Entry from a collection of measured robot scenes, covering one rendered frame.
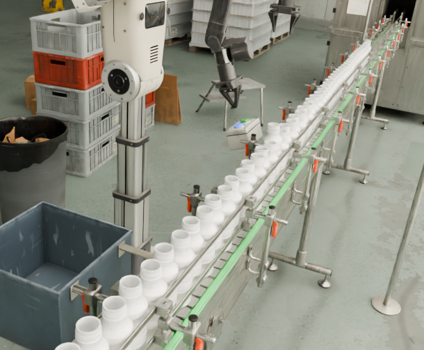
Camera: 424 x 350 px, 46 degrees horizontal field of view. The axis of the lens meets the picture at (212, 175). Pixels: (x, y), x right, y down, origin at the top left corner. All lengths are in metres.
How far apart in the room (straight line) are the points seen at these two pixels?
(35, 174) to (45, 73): 1.05
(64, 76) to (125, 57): 1.81
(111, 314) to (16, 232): 0.74
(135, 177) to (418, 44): 4.22
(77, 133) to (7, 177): 0.94
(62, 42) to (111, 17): 1.75
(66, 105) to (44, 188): 0.92
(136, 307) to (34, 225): 0.75
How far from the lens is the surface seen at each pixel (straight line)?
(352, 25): 5.86
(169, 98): 4.83
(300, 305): 2.73
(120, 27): 1.84
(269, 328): 2.56
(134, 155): 2.03
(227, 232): 1.21
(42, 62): 3.72
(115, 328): 0.84
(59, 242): 1.59
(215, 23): 1.62
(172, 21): 8.54
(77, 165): 3.83
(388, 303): 2.86
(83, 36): 3.51
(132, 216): 2.15
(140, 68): 1.87
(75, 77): 3.61
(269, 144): 1.50
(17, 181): 2.92
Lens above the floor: 1.70
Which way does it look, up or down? 26 degrees down
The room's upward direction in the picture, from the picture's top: 5 degrees clockwise
